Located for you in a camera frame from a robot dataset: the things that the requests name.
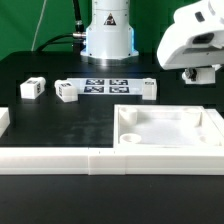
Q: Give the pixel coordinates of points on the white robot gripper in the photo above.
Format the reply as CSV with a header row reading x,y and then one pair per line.
x,y
196,38

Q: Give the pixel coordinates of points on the white square tabletop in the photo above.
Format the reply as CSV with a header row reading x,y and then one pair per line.
x,y
164,126

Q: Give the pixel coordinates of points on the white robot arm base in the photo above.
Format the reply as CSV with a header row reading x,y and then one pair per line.
x,y
109,37

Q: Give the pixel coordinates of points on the white right fence piece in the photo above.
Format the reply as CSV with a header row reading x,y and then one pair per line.
x,y
218,121

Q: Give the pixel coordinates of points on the white marker tag sheet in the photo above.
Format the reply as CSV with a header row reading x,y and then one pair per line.
x,y
107,86

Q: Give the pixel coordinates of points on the white fence piece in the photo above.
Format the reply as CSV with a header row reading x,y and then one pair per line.
x,y
218,121
4,119

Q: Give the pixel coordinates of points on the white front fence bar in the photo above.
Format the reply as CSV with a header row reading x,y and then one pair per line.
x,y
105,161

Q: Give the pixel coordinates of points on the white left fence piece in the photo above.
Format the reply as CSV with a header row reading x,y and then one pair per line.
x,y
4,119

